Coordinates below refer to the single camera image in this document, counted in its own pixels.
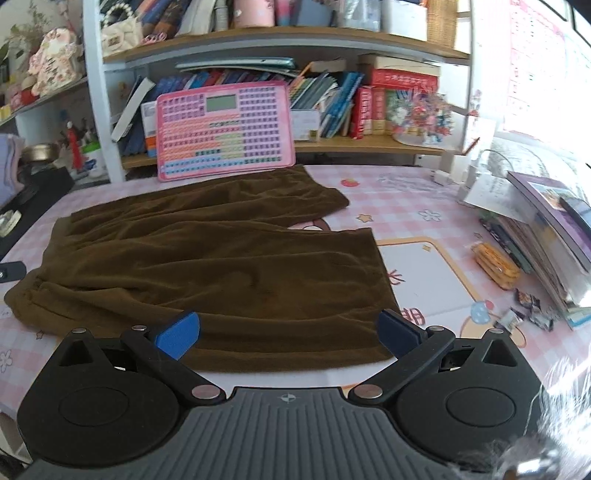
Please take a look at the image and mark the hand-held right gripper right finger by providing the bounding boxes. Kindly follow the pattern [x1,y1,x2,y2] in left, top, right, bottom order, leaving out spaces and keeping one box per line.
[347,309,540,408]

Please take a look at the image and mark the brown pants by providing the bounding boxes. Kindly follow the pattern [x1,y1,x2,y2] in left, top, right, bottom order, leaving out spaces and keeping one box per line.
[4,165,402,373]

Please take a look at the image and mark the row of blue books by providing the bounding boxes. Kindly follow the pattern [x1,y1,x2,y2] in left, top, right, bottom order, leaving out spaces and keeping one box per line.
[113,69,365,158]

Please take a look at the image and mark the red figurine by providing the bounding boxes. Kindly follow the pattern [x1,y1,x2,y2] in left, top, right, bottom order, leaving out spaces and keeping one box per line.
[64,121,87,174]

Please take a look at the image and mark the dark candy wrapper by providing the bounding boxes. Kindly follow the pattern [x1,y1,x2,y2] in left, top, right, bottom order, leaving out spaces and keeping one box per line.
[530,306,555,332]
[514,288,541,311]

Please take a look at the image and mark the pink toy learning tablet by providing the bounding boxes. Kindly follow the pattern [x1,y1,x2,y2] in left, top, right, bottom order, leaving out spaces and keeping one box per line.
[156,82,296,182]

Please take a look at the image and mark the white bookshelf with wooden shelves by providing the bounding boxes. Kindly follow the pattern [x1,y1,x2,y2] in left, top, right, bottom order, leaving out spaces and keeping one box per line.
[0,0,476,183]

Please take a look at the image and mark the clear tape roll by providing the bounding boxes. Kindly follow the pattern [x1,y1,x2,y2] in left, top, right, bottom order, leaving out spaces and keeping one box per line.
[0,210,22,239]

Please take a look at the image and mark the pink cylinder box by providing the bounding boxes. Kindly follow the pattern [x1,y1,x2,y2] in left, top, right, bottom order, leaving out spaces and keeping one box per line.
[233,0,276,29]

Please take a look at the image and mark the stack of books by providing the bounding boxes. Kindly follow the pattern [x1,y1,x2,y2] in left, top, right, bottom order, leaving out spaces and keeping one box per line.
[478,171,591,331]

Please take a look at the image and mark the wicker basket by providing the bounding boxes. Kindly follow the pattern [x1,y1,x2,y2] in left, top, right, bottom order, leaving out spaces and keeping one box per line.
[426,0,459,49]

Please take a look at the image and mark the colourful crystal flower ornament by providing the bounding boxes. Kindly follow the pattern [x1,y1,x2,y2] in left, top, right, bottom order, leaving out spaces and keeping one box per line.
[392,89,457,145]

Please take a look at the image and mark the white handbag with pearl handle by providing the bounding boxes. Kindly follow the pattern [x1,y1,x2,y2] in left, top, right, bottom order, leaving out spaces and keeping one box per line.
[100,4,144,59]

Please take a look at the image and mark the white candy wrapper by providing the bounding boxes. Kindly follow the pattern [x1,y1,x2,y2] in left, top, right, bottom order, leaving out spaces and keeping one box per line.
[495,308,526,331]

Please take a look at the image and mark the lilac cloth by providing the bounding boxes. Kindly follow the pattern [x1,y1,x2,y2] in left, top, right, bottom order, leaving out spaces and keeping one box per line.
[0,134,25,209]

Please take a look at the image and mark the brass bowl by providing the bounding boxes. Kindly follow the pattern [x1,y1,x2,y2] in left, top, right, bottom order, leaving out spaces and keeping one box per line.
[22,143,61,164]

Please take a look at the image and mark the red books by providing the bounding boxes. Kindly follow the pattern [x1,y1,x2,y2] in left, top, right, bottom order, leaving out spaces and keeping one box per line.
[350,54,440,140]

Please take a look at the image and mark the white bottle with green cap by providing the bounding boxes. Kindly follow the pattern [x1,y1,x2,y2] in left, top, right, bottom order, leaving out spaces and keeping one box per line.
[82,141,110,179]

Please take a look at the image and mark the white paper sheet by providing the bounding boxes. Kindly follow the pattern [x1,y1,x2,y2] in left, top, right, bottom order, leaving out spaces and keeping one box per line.
[463,172,528,219]

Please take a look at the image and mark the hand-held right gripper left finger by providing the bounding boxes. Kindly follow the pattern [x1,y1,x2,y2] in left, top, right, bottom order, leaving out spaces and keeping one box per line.
[48,310,227,408]

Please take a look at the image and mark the floral fabric bag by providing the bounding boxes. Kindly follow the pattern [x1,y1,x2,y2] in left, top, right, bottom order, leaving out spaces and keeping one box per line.
[27,28,85,96]

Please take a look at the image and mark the black box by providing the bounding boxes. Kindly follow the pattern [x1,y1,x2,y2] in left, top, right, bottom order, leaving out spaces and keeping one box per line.
[0,166,75,260]

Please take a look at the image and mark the pink wall chart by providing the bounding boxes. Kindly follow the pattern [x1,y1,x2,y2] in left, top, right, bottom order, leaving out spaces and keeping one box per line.
[475,0,591,136]

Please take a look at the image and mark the yellow biscuit packet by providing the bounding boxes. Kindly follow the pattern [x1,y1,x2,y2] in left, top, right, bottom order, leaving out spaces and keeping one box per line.
[470,242,522,291]

